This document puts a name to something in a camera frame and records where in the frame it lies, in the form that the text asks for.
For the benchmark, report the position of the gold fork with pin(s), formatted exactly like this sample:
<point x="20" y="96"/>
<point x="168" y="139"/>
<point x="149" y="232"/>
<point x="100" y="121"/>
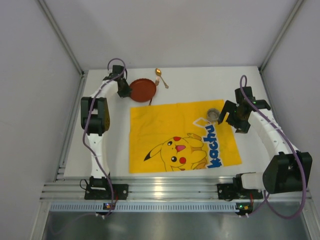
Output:
<point x="156" y="82"/>

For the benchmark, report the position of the red round plate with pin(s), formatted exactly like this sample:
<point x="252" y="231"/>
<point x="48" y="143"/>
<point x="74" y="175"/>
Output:
<point x="143" y="90"/>

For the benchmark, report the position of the slotted grey cable duct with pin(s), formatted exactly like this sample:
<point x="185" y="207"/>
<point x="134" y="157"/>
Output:
<point x="150" y="207"/>

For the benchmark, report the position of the left aluminium frame post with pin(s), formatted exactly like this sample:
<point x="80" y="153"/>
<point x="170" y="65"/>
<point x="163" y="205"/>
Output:
<point x="59" y="34"/>

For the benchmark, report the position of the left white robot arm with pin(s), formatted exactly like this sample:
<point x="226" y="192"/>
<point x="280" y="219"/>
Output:
<point x="95" y="118"/>

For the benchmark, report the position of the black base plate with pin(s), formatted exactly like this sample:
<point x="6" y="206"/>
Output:
<point x="120" y="192"/>
<point x="229" y="192"/>

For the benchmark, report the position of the aluminium mounting rail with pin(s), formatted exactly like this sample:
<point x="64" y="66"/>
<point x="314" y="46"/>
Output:
<point x="142" y="188"/>

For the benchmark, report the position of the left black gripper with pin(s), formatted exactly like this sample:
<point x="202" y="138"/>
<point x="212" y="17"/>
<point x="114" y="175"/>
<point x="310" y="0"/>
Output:
<point x="123" y="88"/>

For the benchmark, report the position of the right aluminium frame post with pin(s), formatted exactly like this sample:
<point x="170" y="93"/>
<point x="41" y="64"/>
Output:
<point x="289" y="19"/>

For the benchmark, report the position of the yellow Pikachu placemat cloth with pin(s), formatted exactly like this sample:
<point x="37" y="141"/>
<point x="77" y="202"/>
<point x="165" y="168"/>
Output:
<point x="178" y="137"/>

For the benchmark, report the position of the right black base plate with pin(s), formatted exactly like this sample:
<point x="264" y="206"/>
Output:
<point x="229" y="192"/>

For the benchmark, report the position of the aluminium frame post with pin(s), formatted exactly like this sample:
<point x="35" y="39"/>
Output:
<point x="59" y="34"/>
<point x="289" y="19"/>

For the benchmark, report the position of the gold spoon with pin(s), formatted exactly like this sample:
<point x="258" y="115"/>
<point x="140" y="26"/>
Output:
<point x="158" y="72"/>

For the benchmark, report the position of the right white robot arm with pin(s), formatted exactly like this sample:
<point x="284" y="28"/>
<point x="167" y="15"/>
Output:
<point x="289" y="169"/>

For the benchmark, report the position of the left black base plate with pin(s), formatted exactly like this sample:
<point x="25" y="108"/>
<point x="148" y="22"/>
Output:
<point x="120" y="192"/>

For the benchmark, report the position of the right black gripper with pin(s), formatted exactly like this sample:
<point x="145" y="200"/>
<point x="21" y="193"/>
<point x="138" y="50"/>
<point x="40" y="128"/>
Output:
<point x="231" y="116"/>

